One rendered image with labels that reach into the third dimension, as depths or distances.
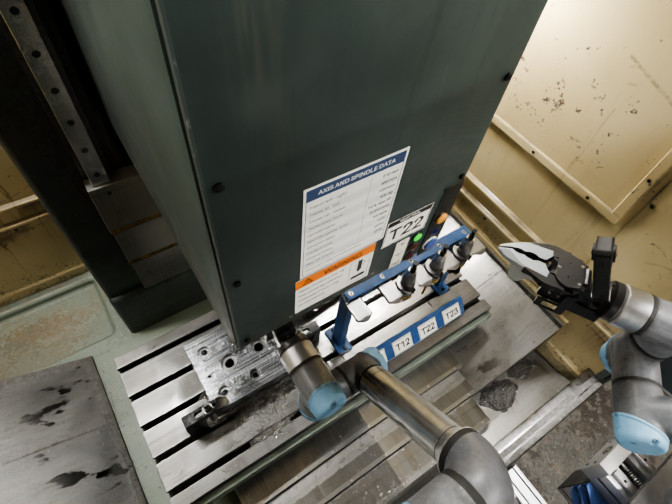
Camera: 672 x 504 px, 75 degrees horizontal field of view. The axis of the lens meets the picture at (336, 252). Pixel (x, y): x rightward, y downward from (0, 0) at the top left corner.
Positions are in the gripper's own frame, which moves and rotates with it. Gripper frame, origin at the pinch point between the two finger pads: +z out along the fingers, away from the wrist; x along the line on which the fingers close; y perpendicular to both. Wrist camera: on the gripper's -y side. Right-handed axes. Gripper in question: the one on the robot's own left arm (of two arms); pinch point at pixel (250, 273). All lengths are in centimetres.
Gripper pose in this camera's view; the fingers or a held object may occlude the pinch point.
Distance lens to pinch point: 103.1
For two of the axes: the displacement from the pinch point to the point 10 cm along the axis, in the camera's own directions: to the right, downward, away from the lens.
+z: -5.5, -7.3, 4.1
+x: 8.3, -4.1, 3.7
